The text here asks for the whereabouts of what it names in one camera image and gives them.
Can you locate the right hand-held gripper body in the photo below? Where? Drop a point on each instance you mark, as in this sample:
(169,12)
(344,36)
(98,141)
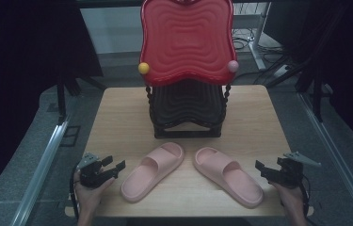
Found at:
(290,174)

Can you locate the black metal stand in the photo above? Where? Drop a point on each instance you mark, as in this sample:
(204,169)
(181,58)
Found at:
(61,97)
(317,100)

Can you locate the aluminium floor rail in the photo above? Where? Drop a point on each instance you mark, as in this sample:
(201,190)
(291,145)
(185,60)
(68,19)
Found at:
(337,163)
(42,169)

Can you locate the pink slipper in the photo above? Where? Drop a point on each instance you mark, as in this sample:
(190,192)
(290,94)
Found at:
(230,179)
(152,172)

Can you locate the white power strip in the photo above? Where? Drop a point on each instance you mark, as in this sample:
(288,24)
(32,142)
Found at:
(281,71)

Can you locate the person's right hand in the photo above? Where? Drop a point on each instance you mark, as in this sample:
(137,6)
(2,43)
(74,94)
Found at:
(290,197)

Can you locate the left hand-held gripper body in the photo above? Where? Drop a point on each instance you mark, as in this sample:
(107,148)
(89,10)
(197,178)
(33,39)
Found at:
(90,175)

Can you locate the black curtain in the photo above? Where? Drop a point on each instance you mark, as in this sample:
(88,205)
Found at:
(23,62)
(349,62)

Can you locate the person's left hand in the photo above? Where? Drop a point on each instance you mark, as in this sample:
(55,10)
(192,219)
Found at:
(89,196)

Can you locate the white desk frame leg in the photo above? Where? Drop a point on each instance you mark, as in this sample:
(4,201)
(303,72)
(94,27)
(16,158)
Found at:
(257,47)

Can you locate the red and black shoe rack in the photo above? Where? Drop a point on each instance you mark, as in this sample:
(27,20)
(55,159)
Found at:
(186,47)

